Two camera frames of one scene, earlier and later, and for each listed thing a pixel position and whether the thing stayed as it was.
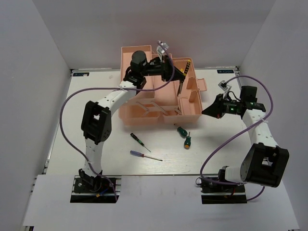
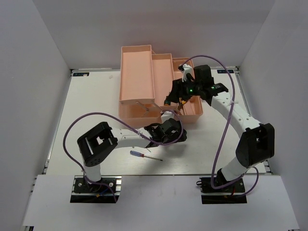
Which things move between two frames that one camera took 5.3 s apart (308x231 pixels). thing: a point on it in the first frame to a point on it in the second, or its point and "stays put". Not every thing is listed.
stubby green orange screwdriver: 187,142 to 167,102
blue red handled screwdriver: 137,153 stays put
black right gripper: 216,109 to 178,91
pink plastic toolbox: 158,102 stays put
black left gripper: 166,68 to 177,134
